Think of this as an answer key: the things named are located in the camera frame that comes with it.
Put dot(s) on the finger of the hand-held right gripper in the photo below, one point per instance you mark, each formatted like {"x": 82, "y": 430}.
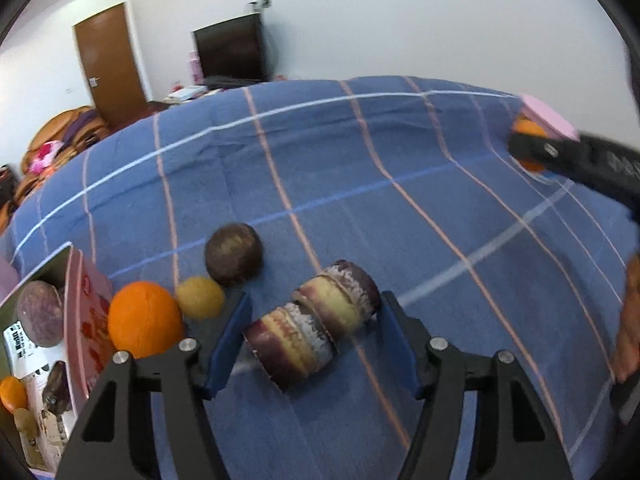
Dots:
{"x": 575, "y": 157}

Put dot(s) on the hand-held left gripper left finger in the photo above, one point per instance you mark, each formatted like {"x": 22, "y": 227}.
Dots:
{"x": 227, "y": 345}

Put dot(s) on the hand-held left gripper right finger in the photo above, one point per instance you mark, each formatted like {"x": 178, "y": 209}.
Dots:
{"x": 400, "y": 345}

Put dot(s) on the small orange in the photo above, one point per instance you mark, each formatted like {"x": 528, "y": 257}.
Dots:
{"x": 530, "y": 127}

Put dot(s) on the small yellow fruit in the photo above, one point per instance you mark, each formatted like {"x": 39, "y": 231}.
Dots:
{"x": 200, "y": 297}
{"x": 25, "y": 422}

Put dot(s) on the large orange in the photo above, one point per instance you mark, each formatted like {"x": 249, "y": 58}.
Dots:
{"x": 145, "y": 317}

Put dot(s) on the dark purple passion fruit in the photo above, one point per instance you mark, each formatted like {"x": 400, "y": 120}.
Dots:
{"x": 40, "y": 315}
{"x": 233, "y": 255}

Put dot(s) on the pink tin box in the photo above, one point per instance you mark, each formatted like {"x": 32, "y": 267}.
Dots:
{"x": 87, "y": 310}

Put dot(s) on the dark brown water chestnut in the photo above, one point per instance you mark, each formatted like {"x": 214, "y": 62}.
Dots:
{"x": 56, "y": 390}

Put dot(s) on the medium orange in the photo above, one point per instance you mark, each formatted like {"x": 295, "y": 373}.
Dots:
{"x": 12, "y": 394}

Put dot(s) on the person's right forearm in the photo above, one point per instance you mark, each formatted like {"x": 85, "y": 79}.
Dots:
{"x": 627, "y": 320}

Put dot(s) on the pink printed cup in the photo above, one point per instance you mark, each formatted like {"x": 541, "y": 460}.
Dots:
{"x": 547, "y": 117}

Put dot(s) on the blue checked blanket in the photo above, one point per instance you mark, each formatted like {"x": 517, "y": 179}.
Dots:
{"x": 375, "y": 185}

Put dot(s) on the printed paper leaflet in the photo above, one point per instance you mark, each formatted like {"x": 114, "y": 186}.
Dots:
{"x": 45, "y": 445}

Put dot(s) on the flat white box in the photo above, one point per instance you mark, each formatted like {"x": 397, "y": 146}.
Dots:
{"x": 187, "y": 92}

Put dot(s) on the brown leather sofa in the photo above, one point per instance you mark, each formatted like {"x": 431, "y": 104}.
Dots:
{"x": 22, "y": 187}

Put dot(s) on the pink floral cushion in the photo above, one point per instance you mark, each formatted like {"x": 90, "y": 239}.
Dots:
{"x": 45, "y": 152}

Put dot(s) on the purple cloth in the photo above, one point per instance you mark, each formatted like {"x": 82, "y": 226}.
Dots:
{"x": 82, "y": 121}

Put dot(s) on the brown leather armchair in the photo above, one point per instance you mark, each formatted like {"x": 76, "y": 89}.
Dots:
{"x": 60, "y": 125}

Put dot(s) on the pink gift bag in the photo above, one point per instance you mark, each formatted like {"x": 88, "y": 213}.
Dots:
{"x": 196, "y": 67}

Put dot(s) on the black television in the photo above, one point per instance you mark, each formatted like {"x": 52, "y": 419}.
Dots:
{"x": 230, "y": 50}

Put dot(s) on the brown wooden door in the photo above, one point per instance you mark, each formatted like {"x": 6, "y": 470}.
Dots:
{"x": 107, "y": 70}

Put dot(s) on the white wall socket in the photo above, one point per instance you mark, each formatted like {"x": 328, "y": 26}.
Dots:
{"x": 262, "y": 3}

